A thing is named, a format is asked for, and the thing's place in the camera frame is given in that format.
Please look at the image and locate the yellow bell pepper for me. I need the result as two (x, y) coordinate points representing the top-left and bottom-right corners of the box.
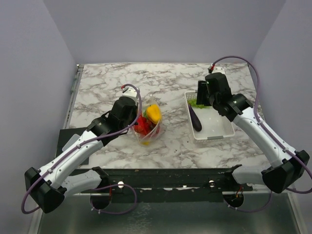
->
(145, 104), (162, 124)

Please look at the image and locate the clear zip top bag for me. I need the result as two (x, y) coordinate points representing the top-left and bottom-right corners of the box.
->
(131, 96), (164, 145)

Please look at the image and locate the purple eggplant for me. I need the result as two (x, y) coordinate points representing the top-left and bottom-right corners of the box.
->
(188, 104), (202, 132)

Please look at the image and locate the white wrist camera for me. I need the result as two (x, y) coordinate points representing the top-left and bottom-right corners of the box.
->
(208, 65), (225, 74)
(121, 86), (138, 102)

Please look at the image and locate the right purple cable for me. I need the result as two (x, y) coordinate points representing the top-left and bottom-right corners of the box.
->
(210, 55), (312, 213)

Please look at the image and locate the black mounting rail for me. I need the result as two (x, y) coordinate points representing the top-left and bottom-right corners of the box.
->
(80, 165), (254, 203)

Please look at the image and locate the aluminium extrusion rail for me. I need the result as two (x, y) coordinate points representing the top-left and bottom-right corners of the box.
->
(252, 184), (291, 194)

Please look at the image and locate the metal table edge strip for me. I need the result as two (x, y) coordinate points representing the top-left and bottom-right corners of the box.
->
(63, 64), (84, 129)

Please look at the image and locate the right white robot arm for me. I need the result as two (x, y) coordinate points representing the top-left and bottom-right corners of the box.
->
(196, 73), (310, 194)

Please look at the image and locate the white plastic basket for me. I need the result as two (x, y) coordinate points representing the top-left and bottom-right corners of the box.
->
(184, 91), (235, 143)

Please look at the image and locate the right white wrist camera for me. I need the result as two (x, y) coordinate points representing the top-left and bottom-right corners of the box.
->
(208, 65), (225, 74)

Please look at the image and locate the red watermelon slice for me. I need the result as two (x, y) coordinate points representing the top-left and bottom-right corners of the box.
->
(134, 116), (152, 136)

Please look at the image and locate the green grape bunch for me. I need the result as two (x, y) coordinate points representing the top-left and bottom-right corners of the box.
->
(187, 98), (211, 109)

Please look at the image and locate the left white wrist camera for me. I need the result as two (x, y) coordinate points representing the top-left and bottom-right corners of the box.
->
(121, 86), (138, 102)

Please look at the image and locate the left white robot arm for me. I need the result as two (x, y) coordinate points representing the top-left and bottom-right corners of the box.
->
(21, 95), (142, 214)

